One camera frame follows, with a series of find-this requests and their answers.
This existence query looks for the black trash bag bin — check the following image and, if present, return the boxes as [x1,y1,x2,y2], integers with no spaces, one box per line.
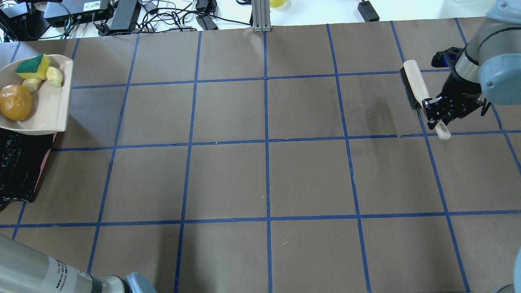
[0,129,55,210]

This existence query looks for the beige plastic dustpan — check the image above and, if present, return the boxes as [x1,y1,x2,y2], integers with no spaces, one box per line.
[0,54,73,135]

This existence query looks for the black electronics box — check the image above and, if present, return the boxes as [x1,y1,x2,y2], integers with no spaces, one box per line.
[44,0,115,28]

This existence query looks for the black power brick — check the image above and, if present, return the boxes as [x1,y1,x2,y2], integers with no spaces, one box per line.
[196,15,219,31]

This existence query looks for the beige hand brush black bristles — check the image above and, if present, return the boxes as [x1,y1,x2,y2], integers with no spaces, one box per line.
[399,60,451,140]

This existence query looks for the yellow-brown potato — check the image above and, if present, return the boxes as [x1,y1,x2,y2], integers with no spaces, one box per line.
[0,85,34,122]

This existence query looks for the black power adapter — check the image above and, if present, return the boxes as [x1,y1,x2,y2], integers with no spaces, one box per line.
[357,0,380,22]

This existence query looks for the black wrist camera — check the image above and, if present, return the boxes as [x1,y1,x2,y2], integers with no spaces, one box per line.
[431,47,464,68]

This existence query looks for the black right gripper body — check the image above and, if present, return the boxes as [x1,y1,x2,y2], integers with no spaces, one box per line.
[422,72,491,129]

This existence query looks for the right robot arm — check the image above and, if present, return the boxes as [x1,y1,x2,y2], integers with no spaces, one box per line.
[422,0,521,130]

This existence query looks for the aluminium frame post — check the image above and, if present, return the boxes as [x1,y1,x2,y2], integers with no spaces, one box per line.
[251,0,272,32]

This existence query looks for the green yellow sponge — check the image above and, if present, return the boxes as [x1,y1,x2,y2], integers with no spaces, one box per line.
[15,54,50,80]

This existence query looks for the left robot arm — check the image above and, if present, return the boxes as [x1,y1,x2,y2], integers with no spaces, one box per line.
[0,235,156,293]

